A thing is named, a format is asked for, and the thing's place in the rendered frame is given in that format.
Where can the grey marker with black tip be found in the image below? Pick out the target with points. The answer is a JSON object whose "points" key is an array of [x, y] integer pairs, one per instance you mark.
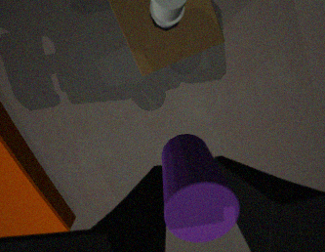
{"points": [[167, 12]]}

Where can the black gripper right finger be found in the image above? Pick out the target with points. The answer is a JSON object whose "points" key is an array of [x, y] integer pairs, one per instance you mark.
{"points": [[275, 215]]}

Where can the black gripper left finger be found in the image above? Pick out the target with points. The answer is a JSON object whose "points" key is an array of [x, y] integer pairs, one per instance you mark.
{"points": [[136, 224]]}

